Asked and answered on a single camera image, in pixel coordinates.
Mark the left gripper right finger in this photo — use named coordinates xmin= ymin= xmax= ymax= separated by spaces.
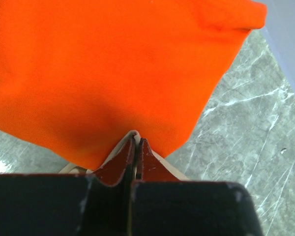
xmin=129 ymin=139 xmax=263 ymax=236

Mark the beige t-shirt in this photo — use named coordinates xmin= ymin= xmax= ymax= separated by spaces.
xmin=59 ymin=130 xmax=189 ymax=181

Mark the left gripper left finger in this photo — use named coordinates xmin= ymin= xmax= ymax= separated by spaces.
xmin=0 ymin=137 xmax=135 ymax=236

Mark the folded orange t-shirt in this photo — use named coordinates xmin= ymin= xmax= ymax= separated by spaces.
xmin=0 ymin=0 xmax=267 ymax=170

